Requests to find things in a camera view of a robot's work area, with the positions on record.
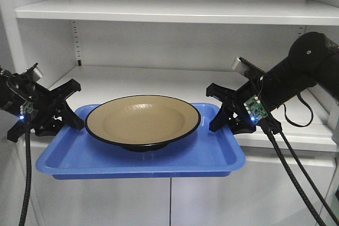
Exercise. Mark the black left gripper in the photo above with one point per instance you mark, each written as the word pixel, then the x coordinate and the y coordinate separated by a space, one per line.
pixel 46 110

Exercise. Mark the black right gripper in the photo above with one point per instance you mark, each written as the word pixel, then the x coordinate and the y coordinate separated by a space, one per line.
pixel 243 109

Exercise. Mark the blue plastic tray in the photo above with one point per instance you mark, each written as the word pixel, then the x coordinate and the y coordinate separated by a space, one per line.
pixel 75 154

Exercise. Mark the beige plate with black rim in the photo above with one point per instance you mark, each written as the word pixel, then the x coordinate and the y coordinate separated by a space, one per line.
pixel 143 122

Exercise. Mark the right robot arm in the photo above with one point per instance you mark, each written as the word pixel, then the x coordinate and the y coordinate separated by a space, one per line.
pixel 312 60

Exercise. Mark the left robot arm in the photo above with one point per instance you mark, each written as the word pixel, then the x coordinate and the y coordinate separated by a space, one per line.
pixel 22 86

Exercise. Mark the white cabinet lower shelf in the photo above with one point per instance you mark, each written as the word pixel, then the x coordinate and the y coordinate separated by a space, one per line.
pixel 100 84

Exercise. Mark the white cabinet shelf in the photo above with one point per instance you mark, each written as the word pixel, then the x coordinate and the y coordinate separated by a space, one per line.
pixel 100 84
pixel 165 11

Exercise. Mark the white cabinet upper shelf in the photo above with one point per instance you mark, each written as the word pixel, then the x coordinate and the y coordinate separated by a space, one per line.
pixel 165 11

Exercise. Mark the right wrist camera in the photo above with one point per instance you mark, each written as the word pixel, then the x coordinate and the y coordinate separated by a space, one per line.
pixel 246 68

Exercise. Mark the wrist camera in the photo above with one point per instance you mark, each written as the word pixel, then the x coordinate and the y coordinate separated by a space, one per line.
pixel 34 73
pixel 246 68

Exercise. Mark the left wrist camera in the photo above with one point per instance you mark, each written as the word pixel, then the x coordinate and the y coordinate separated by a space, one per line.
pixel 34 73

